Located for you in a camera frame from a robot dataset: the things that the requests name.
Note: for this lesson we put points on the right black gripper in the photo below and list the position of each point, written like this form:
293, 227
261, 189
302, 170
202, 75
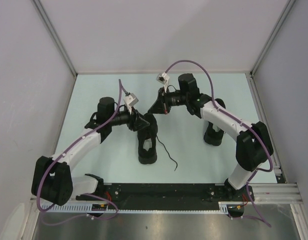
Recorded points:
158, 107

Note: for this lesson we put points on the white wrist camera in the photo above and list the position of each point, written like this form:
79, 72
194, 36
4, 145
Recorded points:
163, 78
130, 100

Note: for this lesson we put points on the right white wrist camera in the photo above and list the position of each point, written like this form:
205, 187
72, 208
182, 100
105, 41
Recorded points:
163, 78

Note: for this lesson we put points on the aluminium frame rail front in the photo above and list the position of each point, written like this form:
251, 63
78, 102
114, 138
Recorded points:
263, 192

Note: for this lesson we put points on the aluminium corner post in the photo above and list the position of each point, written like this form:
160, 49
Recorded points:
273, 34
42, 13

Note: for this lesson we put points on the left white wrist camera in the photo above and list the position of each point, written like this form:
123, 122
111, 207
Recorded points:
130, 100

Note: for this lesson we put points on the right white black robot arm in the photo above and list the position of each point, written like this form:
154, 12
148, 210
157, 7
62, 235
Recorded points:
253, 143

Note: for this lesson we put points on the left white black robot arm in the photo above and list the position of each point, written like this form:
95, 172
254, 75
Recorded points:
52, 179

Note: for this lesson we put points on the black shoelace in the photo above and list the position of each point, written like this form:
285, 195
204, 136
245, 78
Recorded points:
168, 153

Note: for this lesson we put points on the white slotted cable duct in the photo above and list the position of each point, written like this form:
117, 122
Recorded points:
100, 208

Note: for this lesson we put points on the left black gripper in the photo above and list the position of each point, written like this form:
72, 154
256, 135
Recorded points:
135, 122

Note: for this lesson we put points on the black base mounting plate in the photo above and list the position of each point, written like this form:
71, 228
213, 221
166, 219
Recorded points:
171, 196

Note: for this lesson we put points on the right aluminium corner post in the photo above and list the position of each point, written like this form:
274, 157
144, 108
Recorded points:
273, 34

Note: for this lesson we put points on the left aluminium corner post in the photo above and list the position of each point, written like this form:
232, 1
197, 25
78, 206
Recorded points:
42, 13

